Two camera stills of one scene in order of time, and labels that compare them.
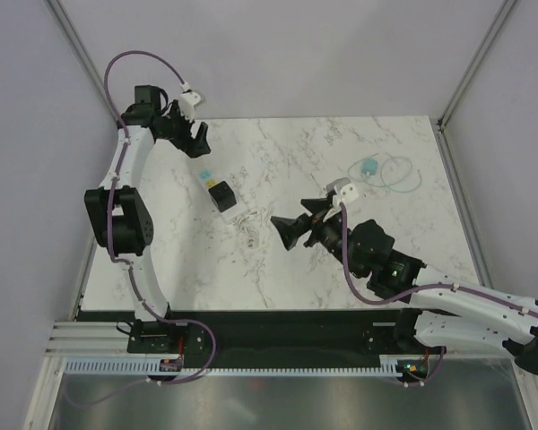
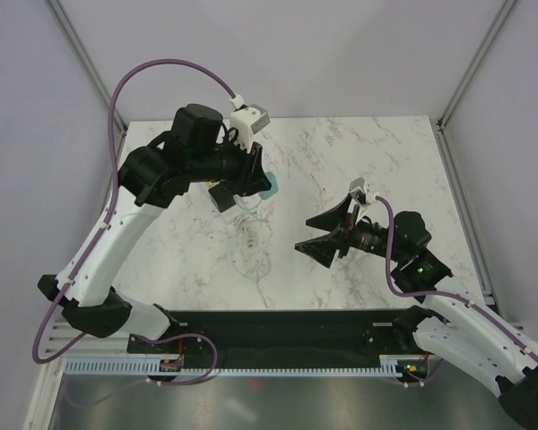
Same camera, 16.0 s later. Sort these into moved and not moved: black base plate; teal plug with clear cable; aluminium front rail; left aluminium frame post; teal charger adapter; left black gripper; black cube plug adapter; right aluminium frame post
Moved: teal plug with clear cable; left black gripper; teal charger adapter
Not moved: aluminium front rail; black base plate; black cube plug adapter; right aluminium frame post; left aluminium frame post
